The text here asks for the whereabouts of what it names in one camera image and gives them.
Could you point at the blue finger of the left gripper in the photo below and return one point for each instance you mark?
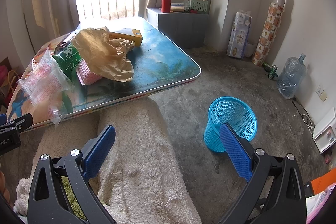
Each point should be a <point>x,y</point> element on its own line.
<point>3,119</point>

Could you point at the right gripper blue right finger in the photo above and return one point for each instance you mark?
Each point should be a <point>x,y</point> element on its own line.
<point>236,152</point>

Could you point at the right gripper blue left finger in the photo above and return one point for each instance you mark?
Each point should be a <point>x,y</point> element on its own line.
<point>95,152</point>

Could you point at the clear zip plastic bag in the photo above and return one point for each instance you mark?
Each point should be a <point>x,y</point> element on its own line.
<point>44,87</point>

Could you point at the pink scrubbing sponge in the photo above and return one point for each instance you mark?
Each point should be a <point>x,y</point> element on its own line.
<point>84,74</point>

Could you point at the green plastic drink bottle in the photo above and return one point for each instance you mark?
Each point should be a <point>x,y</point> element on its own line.
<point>67,56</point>

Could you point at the tan paper bag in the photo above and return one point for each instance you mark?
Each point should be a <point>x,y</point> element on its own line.
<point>105,56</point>

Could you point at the orange white medicine box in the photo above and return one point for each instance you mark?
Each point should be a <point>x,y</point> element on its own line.
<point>128,34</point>

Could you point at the red gift bag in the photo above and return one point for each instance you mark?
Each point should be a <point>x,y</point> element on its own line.
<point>9,77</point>

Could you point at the blue plastic waste basket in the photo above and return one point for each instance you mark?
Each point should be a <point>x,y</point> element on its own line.
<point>234,112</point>

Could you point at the white small drawer unit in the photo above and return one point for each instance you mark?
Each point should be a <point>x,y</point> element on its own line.
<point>324,131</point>

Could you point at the green glass bottle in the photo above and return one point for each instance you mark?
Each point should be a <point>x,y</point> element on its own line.
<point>270,71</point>

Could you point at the large clear water jug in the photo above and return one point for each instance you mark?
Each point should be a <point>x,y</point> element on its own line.
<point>291,76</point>

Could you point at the toilet paper roll pack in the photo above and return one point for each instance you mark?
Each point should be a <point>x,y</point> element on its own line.
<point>239,34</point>

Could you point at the dark grey cabinet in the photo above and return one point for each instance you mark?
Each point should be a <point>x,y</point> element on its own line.
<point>187,30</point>

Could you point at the green plastic storage basket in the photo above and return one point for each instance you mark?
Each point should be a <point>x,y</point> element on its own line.
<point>199,6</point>

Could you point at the red thermos flask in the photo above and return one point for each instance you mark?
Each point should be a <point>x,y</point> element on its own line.
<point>166,4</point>

